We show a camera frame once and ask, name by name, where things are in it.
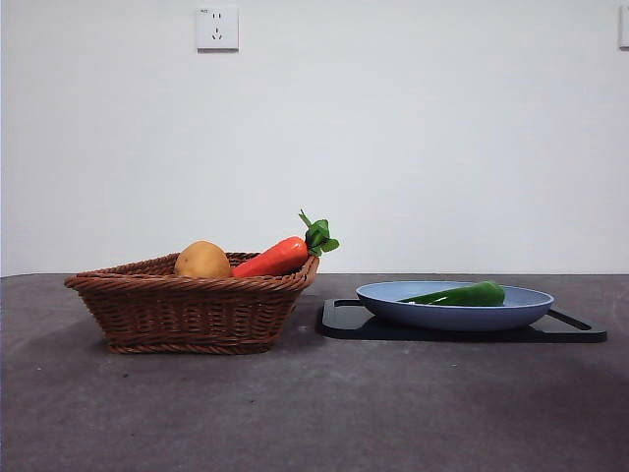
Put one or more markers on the blue round plate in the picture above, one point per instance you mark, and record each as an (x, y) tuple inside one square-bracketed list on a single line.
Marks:
[(452, 317)]

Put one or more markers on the green pepper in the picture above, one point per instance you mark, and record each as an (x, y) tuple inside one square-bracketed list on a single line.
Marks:
[(467, 295)]

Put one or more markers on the orange carrot with green leaves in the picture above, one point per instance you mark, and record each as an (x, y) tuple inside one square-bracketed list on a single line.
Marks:
[(275, 258)]

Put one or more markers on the black rectangular tray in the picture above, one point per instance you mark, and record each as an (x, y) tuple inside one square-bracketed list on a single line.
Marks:
[(344, 324)]

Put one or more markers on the yellow-brown potato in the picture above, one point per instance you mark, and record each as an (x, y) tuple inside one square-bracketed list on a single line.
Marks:
[(202, 259)]

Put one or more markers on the brown wicker basket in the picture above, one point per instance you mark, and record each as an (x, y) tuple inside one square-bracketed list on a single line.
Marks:
[(187, 314)]

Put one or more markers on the white wall power socket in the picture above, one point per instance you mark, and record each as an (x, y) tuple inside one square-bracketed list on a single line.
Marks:
[(218, 28)]

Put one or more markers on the white wall plate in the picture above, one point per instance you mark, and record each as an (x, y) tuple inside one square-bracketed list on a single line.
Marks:
[(624, 27)]

